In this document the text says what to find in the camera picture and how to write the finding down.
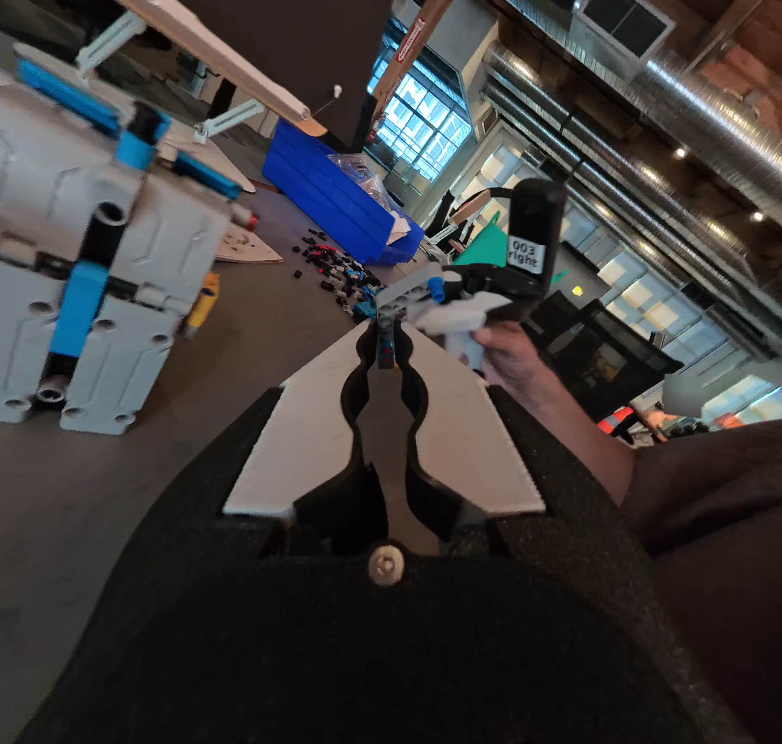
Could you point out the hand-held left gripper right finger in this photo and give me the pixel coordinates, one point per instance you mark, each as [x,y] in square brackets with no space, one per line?
[482,444]

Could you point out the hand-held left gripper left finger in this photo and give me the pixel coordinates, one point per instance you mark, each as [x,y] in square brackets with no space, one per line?
[293,444]

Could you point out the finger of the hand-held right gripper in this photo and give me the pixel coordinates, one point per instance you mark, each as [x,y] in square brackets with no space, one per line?
[453,278]
[458,313]

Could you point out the grey angled beam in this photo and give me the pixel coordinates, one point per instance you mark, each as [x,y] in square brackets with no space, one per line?
[400,298]

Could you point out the blue connector brick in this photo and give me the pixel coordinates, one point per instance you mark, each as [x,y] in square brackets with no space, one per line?
[387,347]

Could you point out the grey blue brick robot model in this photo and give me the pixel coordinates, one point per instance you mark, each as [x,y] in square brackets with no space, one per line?
[122,237]

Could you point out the person's right hand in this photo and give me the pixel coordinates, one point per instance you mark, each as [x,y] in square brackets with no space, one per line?
[513,359]

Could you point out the teal tote bag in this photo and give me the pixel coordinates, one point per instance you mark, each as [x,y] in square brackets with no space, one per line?
[482,246]

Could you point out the pile of small brick pieces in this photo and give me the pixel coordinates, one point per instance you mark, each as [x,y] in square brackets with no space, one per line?
[342,273]

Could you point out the clear plastic bags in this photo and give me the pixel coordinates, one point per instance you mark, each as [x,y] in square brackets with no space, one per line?
[366,182]

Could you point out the orange traffic cone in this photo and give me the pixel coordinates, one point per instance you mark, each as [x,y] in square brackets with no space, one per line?
[617,420]

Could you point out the blue plastic bin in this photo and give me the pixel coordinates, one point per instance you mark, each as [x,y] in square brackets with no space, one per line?
[330,188]

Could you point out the red fire extinguisher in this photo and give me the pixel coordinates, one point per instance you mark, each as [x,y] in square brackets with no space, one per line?
[374,130]

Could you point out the instruction booklet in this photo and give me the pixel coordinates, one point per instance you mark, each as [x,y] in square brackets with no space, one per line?
[250,249]

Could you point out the white vent grille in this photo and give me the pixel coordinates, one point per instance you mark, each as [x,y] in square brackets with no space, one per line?
[626,14]

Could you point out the person's brown clothing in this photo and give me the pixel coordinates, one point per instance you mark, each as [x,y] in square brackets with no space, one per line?
[721,542]

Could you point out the black board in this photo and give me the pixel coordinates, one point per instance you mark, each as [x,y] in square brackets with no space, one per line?
[305,23]

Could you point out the white folding stand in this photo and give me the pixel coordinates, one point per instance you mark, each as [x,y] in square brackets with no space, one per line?
[214,41]

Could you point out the silver ventilation duct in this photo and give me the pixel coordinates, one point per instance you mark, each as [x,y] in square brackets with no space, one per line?
[672,115]

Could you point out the wooden post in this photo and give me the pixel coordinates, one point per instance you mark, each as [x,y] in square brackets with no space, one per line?
[421,29]

